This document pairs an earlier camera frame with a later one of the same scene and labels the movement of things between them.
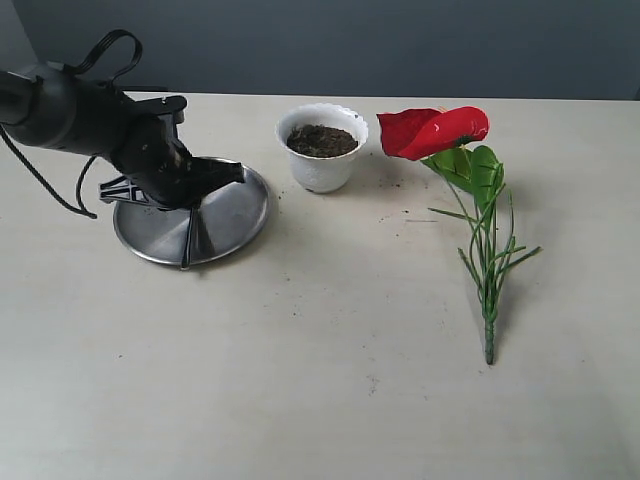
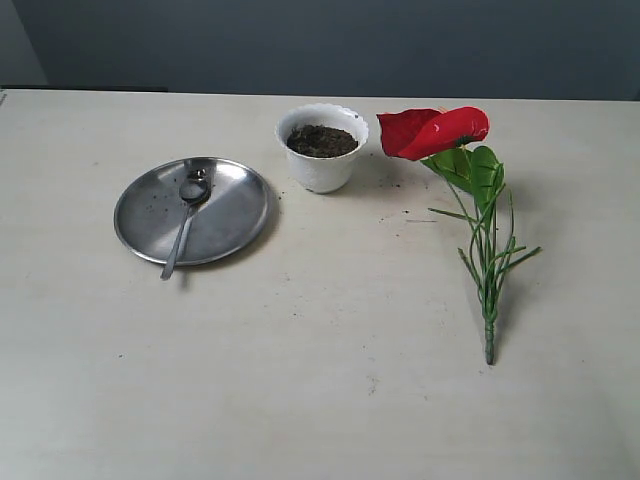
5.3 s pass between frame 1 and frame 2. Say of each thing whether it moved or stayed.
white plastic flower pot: stayed
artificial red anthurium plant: stayed
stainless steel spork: moved
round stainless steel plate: stayed
